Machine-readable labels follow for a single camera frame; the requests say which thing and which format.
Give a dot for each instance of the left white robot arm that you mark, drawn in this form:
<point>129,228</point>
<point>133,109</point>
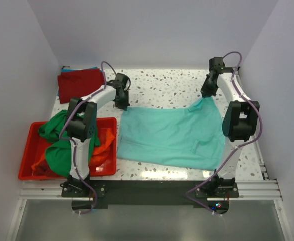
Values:
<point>81,126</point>

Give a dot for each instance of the green t shirt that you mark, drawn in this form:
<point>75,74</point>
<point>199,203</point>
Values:
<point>58,154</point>

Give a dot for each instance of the folded dark red t shirt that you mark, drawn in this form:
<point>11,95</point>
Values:
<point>78,84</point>

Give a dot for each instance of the red plastic bin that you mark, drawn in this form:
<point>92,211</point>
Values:
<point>36,146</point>

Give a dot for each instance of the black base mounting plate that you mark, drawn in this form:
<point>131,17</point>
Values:
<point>103,194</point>

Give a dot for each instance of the orange t shirt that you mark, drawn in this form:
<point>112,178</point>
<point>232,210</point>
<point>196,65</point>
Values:
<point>98,151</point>

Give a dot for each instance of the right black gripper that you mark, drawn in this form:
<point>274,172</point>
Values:
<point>206,89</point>

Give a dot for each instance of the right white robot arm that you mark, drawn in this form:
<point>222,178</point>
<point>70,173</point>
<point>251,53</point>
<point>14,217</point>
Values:
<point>239,125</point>

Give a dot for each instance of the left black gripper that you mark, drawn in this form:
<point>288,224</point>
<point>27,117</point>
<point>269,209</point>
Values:
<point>122,99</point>

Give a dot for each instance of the teal t shirt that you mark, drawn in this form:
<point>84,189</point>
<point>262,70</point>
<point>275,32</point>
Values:
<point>189,137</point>

